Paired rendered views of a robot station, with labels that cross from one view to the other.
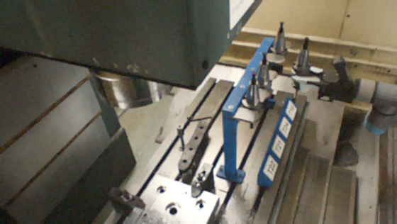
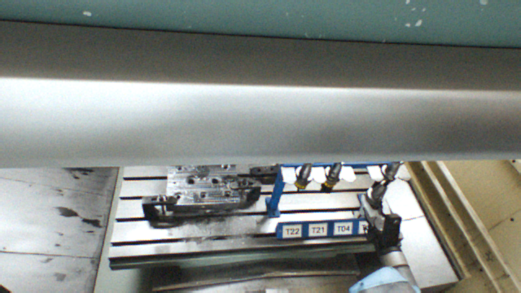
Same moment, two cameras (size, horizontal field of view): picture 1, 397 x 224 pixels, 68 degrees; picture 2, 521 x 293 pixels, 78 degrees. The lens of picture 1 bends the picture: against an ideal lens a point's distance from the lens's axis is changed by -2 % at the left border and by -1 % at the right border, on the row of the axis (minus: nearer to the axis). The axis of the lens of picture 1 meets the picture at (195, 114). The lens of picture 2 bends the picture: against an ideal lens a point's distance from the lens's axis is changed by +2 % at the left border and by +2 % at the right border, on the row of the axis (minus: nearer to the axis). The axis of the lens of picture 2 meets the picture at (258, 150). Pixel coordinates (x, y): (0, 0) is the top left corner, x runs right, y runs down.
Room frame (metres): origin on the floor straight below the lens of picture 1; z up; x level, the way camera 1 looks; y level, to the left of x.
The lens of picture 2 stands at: (0.07, -0.54, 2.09)
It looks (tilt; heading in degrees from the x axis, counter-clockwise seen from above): 48 degrees down; 45
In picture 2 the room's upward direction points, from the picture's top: 11 degrees clockwise
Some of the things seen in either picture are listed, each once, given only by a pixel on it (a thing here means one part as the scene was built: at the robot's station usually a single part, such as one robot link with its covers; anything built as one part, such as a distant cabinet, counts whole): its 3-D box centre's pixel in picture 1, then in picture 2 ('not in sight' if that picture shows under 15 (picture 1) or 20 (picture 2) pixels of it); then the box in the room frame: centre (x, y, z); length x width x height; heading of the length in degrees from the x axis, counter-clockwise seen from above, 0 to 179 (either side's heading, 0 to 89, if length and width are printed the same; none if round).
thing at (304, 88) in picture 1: (304, 85); (364, 209); (0.81, -0.38, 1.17); 0.09 x 0.03 x 0.06; 73
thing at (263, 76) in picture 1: (263, 71); (337, 167); (0.79, -0.23, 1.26); 0.04 x 0.04 x 0.07
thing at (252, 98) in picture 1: (253, 91); (307, 167); (0.69, -0.18, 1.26); 0.04 x 0.04 x 0.07
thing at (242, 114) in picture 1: (247, 115); (289, 176); (0.65, -0.15, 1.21); 0.07 x 0.05 x 0.01; 60
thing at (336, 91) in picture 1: (337, 86); (383, 237); (0.78, -0.49, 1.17); 0.12 x 0.08 x 0.09; 60
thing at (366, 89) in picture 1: (364, 90); (394, 260); (0.75, -0.56, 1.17); 0.08 x 0.05 x 0.08; 150
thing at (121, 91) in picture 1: (131, 59); not in sight; (0.50, 0.11, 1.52); 0.16 x 0.16 x 0.12
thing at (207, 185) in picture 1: (201, 183); (245, 188); (0.59, 0.01, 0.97); 0.13 x 0.03 x 0.15; 150
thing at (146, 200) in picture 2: not in sight; (159, 203); (0.27, 0.13, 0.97); 0.13 x 0.03 x 0.15; 150
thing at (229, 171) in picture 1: (230, 147); (278, 188); (0.67, -0.10, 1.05); 0.10 x 0.05 x 0.30; 60
